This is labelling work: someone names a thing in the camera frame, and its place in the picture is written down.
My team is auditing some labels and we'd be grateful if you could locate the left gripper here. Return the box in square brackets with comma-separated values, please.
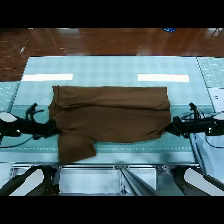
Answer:
[32, 119, 60, 140]

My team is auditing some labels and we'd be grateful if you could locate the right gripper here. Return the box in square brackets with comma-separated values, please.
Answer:
[166, 115, 198, 138]

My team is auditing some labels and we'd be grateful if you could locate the brown T-shirt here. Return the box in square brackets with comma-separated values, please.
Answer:
[47, 85, 173, 165]

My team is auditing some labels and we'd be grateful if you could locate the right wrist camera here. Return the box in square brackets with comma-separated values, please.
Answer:
[188, 102, 206, 120]

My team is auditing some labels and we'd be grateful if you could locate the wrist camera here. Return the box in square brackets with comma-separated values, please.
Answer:
[25, 102, 45, 122]
[188, 102, 206, 120]

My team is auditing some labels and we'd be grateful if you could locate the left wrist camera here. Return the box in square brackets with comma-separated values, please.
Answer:
[25, 102, 45, 122]

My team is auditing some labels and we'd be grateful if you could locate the black cable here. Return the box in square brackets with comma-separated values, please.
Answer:
[0, 135, 35, 149]
[203, 132, 224, 150]

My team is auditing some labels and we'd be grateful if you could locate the silver frame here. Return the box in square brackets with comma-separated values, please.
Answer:
[0, 162, 209, 197]

